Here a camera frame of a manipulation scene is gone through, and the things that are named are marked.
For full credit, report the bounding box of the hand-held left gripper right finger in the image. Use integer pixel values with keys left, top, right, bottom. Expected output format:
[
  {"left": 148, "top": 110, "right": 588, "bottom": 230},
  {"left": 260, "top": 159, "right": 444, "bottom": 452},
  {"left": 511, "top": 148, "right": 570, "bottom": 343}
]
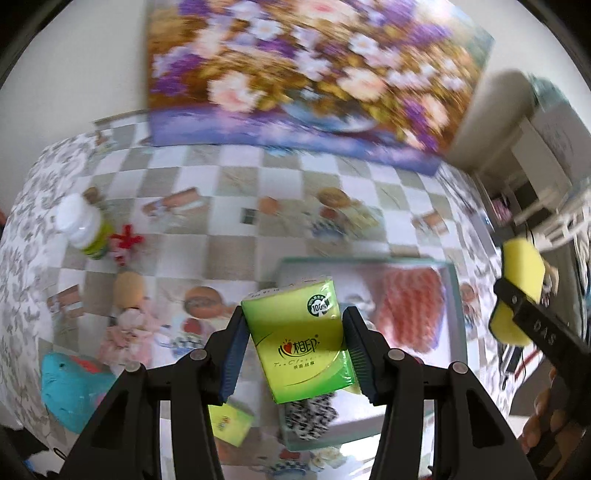
[{"left": 342, "top": 305, "right": 539, "bottom": 480}]

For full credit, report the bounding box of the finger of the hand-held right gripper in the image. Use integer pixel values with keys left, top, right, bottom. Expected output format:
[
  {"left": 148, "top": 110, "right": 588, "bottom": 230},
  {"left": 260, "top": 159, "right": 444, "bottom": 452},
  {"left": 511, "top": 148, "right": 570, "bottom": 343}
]
[{"left": 493, "top": 277, "right": 586, "bottom": 371}]

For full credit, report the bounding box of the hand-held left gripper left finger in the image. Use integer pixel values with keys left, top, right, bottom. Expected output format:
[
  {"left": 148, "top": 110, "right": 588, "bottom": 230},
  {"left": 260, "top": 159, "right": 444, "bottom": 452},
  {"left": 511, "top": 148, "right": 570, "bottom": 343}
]
[{"left": 58, "top": 305, "right": 252, "bottom": 480}]

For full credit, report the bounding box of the yellow sponge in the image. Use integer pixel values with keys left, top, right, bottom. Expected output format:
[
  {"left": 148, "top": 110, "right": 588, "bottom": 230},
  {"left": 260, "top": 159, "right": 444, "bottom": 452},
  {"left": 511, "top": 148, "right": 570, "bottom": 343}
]
[{"left": 489, "top": 239, "right": 548, "bottom": 347}]

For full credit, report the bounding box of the clear plastic tray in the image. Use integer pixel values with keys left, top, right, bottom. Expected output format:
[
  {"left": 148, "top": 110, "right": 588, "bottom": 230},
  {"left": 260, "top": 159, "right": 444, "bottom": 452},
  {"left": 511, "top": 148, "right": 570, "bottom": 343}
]
[{"left": 276, "top": 257, "right": 467, "bottom": 450}]

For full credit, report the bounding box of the green tissue packet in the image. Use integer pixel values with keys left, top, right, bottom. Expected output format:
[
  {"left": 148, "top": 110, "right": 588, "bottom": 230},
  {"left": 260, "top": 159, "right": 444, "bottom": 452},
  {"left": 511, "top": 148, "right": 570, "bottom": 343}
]
[
  {"left": 241, "top": 276, "right": 363, "bottom": 404},
  {"left": 208, "top": 399, "right": 256, "bottom": 446}
]

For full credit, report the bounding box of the pink crocheted cloth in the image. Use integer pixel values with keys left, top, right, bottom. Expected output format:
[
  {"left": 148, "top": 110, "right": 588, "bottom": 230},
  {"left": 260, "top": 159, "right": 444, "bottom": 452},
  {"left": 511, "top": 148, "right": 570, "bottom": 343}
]
[{"left": 372, "top": 268, "right": 448, "bottom": 354}]

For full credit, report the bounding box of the black white patterned cloth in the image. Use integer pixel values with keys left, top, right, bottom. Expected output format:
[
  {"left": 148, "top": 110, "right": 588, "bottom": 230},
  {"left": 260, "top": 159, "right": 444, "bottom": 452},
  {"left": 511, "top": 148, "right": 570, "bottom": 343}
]
[{"left": 284, "top": 392, "right": 340, "bottom": 441}]

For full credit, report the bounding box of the person's right hand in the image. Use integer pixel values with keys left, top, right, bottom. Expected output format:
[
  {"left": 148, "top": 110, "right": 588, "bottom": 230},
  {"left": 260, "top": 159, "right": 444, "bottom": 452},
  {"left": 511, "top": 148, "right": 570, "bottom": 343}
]
[{"left": 521, "top": 388, "right": 571, "bottom": 456}]

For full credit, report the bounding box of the small doll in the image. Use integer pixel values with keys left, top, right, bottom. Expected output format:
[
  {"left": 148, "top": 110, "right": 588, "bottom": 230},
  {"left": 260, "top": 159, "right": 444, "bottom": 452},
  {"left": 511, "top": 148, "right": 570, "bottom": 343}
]
[{"left": 99, "top": 270, "right": 153, "bottom": 365}]

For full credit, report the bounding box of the red toy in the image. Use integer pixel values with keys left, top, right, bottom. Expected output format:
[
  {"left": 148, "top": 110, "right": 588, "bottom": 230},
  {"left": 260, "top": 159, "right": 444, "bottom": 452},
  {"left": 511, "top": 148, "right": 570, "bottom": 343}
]
[{"left": 110, "top": 224, "right": 144, "bottom": 264}]

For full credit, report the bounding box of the teal plush toy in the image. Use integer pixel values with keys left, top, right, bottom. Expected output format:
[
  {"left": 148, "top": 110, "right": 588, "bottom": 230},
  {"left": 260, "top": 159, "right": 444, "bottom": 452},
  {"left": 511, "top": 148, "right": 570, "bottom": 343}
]
[{"left": 41, "top": 353, "right": 118, "bottom": 435}]

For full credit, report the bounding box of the checkered printed tablecloth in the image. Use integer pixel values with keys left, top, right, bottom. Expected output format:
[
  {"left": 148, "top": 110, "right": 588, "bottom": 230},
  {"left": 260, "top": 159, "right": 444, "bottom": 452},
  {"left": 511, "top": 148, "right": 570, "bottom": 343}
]
[{"left": 0, "top": 113, "right": 555, "bottom": 480}]

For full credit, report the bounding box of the white cardboard box round print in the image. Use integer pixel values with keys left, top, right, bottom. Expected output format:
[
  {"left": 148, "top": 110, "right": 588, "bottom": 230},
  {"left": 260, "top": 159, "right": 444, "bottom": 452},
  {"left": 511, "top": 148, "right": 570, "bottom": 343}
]
[{"left": 531, "top": 99, "right": 587, "bottom": 185}]

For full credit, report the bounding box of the white bottle green label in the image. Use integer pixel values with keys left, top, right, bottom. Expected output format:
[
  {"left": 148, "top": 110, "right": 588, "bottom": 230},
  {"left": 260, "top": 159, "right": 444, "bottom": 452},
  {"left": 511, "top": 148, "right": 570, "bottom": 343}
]
[{"left": 58, "top": 193, "right": 114, "bottom": 260}]

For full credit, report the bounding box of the teal cloth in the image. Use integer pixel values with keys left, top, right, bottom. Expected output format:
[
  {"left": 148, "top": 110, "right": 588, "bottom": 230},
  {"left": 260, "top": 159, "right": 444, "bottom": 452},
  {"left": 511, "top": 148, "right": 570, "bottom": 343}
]
[{"left": 526, "top": 74, "right": 570, "bottom": 108}]

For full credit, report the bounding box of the floral painting canvas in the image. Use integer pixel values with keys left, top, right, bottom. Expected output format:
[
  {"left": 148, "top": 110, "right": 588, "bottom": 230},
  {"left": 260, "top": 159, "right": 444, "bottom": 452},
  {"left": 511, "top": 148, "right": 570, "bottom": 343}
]
[{"left": 147, "top": 0, "right": 495, "bottom": 176}]

